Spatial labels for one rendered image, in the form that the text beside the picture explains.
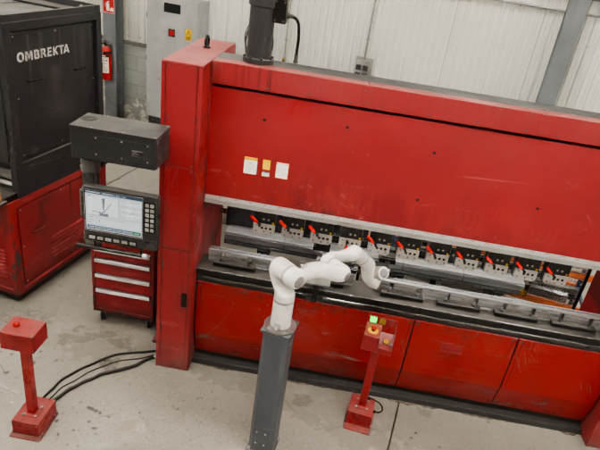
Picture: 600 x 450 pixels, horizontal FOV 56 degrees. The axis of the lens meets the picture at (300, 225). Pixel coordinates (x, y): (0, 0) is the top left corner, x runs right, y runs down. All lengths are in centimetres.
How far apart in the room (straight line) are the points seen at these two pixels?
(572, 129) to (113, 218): 276
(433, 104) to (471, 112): 23
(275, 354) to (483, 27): 527
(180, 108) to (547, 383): 317
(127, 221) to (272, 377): 127
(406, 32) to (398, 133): 414
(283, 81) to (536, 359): 259
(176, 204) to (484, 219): 200
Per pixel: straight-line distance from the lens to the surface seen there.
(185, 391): 433
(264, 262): 402
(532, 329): 422
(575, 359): 446
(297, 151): 362
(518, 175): 375
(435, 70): 764
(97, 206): 348
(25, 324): 372
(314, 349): 425
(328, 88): 347
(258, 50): 357
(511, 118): 360
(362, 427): 426
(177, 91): 346
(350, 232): 381
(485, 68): 761
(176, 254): 389
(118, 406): 426
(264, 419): 374
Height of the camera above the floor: 304
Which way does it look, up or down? 27 degrees down
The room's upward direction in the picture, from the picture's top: 9 degrees clockwise
